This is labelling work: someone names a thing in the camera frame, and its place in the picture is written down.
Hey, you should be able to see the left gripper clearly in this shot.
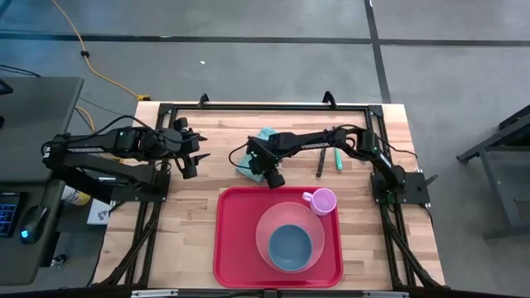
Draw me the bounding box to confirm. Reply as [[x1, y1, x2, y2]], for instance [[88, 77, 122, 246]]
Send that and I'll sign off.
[[155, 127, 212, 167]]

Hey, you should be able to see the yellow extension cable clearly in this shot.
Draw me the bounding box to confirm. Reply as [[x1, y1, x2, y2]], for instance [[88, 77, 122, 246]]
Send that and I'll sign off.
[[51, 0, 152, 127]]

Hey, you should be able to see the red plastic tray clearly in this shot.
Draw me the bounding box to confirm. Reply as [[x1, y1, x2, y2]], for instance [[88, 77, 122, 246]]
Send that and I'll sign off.
[[212, 185, 345, 290]]

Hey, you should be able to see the black computer mouse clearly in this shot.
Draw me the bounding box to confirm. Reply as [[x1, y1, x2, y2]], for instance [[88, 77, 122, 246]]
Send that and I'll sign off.
[[19, 204, 49, 246]]

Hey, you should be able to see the black aluminium table frame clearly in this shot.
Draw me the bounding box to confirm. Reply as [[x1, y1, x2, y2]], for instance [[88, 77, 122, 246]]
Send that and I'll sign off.
[[93, 91, 447, 291]]

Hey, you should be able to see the yellow white bottle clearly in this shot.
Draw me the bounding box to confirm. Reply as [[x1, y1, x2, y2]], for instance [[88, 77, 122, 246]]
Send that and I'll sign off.
[[61, 185, 91, 207]]

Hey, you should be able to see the teal cloth napkin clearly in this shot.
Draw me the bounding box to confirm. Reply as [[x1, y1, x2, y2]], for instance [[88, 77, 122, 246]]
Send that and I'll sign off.
[[235, 126, 279, 184]]

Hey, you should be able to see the blue plastic bowl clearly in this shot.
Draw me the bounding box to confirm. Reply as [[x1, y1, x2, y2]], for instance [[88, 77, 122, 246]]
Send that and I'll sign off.
[[267, 223, 314, 273]]

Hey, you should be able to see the dark metal knife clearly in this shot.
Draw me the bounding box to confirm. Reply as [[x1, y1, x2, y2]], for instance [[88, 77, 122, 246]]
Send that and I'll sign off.
[[315, 147, 329, 179]]

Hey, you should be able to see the lilac plastic mug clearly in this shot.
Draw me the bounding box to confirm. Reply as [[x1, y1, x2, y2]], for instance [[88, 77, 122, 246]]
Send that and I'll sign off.
[[301, 187, 339, 217]]

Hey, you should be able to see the pink round plate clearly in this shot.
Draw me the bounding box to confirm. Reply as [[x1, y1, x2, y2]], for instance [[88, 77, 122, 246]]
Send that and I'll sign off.
[[254, 200, 326, 275]]

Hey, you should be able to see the grey office desk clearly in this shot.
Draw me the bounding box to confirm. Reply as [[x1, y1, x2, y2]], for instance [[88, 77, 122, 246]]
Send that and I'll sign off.
[[0, 76, 84, 286]]

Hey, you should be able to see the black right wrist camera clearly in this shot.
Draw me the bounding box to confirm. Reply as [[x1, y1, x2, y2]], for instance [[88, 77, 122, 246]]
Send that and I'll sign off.
[[263, 166, 287, 190]]

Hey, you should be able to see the black metal side table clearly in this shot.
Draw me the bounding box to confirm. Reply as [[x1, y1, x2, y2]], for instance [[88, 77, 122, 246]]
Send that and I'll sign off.
[[455, 104, 530, 242]]

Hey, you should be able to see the white printed paper sheet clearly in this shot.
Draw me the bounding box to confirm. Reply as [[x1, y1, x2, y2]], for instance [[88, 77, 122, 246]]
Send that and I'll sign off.
[[86, 198, 113, 226]]

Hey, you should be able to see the black backlit keyboard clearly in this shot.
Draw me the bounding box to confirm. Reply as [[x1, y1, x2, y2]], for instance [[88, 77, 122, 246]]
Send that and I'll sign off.
[[0, 190, 22, 239]]

